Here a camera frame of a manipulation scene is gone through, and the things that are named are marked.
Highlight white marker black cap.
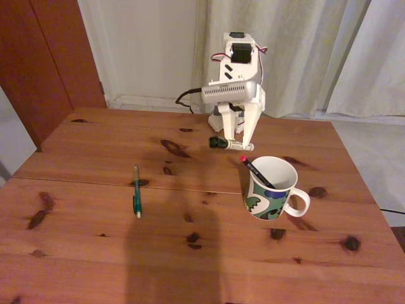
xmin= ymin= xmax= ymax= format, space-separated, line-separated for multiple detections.
xmin=208 ymin=136 xmax=255 ymax=152

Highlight black pen red cap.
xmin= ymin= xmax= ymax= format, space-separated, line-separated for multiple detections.
xmin=240 ymin=155 xmax=278 ymax=190

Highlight green transparent pen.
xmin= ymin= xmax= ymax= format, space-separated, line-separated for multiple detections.
xmin=132 ymin=163 xmax=143 ymax=219

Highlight cream curtain panel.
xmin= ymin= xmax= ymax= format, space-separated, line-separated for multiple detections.
xmin=196 ymin=0 xmax=370 ymax=118

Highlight white mug green blue pattern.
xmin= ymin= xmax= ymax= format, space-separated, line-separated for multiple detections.
xmin=244 ymin=155 xmax=311 ymax=220

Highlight white curtain panel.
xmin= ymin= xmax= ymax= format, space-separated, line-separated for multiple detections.
xmin=325 ymin=0 xmax=405 ymax=120

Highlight brown wooden cabinet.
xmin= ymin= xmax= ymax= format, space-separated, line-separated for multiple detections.
xmin=0 ymin=0 xmax=107 ymax=153

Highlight silver camera box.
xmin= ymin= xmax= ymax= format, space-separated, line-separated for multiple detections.
xmin=201 ymin=80 xmax=258 ymax=105

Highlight black camera cable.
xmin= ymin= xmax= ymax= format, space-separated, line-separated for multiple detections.
xmin=175 ymin=87 xmax=203 ymax=114

